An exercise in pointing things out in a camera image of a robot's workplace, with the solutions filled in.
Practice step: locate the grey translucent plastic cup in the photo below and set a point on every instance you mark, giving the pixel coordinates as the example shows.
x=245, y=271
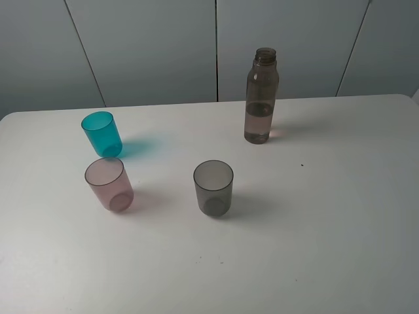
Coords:
x=213, y=180

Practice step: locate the brown translucent plastic bottle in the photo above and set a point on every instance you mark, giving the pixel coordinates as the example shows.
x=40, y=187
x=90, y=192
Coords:
x=261, y=90

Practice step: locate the pink translucent plastic cup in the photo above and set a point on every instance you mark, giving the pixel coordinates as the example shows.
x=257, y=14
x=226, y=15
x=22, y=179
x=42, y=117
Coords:
x=109, y=181

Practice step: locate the teal translucent plastic cup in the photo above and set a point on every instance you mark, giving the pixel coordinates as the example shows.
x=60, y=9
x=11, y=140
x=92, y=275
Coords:
x=102, y=133

